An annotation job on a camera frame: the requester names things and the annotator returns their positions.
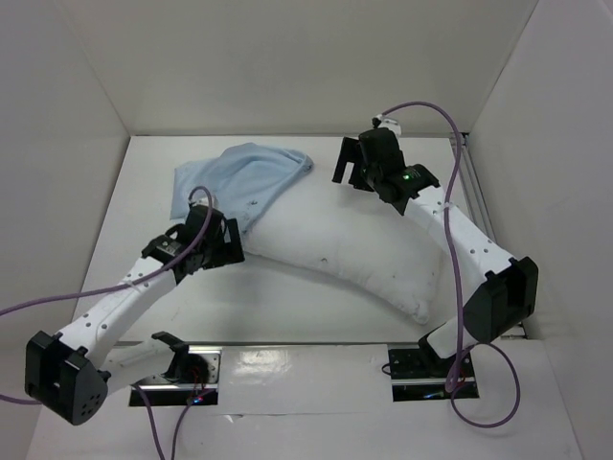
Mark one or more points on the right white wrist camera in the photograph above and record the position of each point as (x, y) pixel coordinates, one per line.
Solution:
(381, 121)

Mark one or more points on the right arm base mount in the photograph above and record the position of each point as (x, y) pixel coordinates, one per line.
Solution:
(412, 378)

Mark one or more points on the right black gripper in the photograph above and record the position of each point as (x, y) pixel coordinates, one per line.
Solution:
(354, 163)

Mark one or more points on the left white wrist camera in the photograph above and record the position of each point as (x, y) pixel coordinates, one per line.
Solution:
(205, 200)

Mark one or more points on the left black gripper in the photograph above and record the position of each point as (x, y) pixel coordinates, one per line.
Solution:
(229, 252)

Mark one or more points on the white pillow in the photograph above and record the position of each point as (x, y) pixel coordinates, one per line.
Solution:
(353, 236)

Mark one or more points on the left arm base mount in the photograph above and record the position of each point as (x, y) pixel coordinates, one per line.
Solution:
(194, 380)

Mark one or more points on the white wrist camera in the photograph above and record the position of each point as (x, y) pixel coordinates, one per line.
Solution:
(381, 121)
(205, 200)

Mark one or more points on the light blue pillowcase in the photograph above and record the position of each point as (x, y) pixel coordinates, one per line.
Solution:
(245, 180)

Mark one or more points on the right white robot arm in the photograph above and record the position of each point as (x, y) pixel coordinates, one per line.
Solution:
(452, 230)

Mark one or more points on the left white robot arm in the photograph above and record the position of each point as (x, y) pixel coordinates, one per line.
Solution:
(72, 371)

